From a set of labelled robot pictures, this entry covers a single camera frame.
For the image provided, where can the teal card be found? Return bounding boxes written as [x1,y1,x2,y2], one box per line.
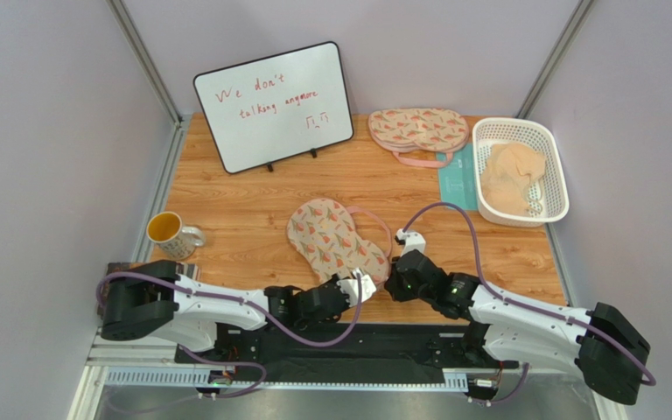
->
[437,143,478,211]

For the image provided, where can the white plastic basket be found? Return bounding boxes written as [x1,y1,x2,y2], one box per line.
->
[472,117,570,228]

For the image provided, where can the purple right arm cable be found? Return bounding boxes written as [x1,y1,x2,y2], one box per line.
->
[401,201,657,388]

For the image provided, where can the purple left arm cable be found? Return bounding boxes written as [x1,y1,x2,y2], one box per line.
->
[95,269,365,349]

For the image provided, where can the floral mesh laundry bag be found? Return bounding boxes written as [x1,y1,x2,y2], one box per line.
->
[285,199,392,286]

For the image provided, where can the dark book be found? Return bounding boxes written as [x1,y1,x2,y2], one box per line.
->
[96,260,201,319]

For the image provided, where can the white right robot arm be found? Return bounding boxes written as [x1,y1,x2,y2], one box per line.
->
[385,250,651,405]

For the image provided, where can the yellow patterned mug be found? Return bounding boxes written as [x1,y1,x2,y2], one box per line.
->
[145,211,207,261]

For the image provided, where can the stacked floral laundry bags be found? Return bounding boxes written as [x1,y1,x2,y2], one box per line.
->
[367,108,471,169]

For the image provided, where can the whiteboard with red writing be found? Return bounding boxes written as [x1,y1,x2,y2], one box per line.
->
[193,41,354,174]

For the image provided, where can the aluminium frame rail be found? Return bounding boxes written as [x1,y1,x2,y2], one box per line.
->
[82,332,613,393]

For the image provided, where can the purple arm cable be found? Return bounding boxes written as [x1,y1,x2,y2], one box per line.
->
[401,201,657,388]
[95,269,365,349]

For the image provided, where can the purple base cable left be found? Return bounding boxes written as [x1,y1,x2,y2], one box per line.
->
[178,346,268,401]

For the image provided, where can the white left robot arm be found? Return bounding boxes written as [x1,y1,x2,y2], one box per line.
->
[95,260,369,353]

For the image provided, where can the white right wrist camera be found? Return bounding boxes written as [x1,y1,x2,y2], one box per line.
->
[395,228,426,256]

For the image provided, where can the beige bras in basket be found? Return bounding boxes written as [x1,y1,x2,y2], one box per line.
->
[480,143,547,216]

